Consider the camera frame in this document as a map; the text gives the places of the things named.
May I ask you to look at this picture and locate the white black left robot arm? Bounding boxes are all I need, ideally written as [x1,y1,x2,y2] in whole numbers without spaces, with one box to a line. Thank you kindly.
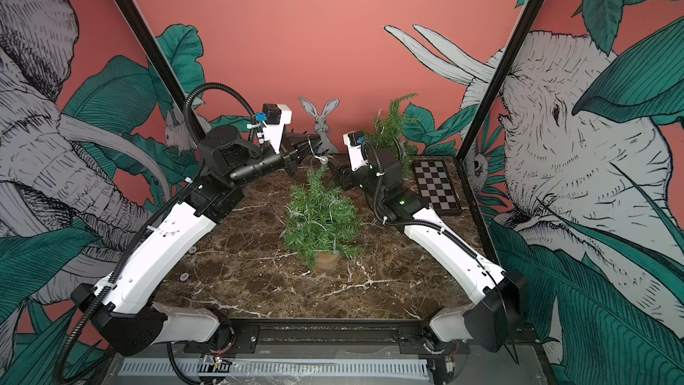
[53,83,321,384]

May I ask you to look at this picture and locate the large green christmas tree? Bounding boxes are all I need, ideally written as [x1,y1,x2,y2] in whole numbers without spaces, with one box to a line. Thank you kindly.
[281,164,364,269]

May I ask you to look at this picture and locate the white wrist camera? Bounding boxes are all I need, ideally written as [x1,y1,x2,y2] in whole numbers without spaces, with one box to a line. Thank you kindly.
[248,103,292,154]
[343,130,367,171]

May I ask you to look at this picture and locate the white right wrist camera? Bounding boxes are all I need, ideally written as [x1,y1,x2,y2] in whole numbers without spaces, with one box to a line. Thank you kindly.
[343,130,367,171]

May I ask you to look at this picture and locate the black frame post right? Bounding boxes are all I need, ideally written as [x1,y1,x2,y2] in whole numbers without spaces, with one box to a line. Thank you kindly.
[456,0,545,165]

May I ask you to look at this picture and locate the black frame post left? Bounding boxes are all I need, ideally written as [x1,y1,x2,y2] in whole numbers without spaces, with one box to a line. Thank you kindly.
[114,0,205,135]

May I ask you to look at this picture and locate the large tree wooden base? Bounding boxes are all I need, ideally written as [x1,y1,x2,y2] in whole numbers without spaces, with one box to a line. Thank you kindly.
[315,251,341,269]

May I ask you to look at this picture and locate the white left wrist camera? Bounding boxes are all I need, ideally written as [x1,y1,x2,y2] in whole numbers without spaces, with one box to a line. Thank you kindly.
[248,103,292,154]

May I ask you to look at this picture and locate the small green christmas tree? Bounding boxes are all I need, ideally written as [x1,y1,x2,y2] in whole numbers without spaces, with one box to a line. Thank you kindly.
[365,94,418,178]

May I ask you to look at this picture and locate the black frame post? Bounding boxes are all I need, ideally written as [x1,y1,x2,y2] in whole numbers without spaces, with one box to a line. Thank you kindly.
[114,0,205,135]
[456,0,545,165]

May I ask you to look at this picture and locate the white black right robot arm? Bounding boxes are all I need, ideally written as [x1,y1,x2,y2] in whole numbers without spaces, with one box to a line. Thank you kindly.
[330,133,528,352]

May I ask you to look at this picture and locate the black white chessboard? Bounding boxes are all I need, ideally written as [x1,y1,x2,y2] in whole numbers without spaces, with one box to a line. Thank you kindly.
[411,159,461,216]

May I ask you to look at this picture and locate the white slotted cable tray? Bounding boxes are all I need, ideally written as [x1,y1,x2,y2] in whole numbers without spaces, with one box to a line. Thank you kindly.
[116,357,431,383]

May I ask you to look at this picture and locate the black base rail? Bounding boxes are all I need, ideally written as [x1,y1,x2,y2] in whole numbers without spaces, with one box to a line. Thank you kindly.
[183,316,535,356]

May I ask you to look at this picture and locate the clear string light wire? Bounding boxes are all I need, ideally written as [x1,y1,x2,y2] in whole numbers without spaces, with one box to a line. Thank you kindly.
[370,109,410,161]

